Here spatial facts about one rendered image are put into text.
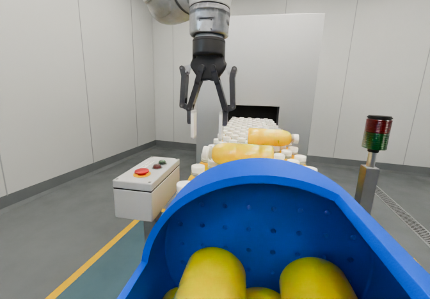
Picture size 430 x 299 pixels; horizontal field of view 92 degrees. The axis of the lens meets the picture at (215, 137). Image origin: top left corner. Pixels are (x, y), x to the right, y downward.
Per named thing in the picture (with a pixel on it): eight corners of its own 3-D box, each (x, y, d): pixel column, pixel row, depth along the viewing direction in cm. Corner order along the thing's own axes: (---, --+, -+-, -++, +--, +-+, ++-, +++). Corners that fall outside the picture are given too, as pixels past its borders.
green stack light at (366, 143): (368, 149, 61) (370, 133, 60) (357, 145, 68) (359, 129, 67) (391, 151, 60) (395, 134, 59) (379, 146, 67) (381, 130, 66)
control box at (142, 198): (114, 217, 51) (111, 178, 49) (151, 184, 71) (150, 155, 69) (152, 222, 50) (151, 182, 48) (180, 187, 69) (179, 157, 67)
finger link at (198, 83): (205, 65, 46) (199, 63, 46) (189, 112, 49) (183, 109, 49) (208, 67, 50) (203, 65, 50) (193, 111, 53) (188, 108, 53)
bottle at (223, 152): (273, 166, 54) (205, 160, 58) (270, 173, 61) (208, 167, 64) (274, 141, 57) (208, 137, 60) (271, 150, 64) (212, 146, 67)
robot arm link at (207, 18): (228, 0, 41) (226, 34, 42) (231, 17, 49) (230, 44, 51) (183, 2, 42) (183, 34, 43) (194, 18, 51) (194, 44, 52)
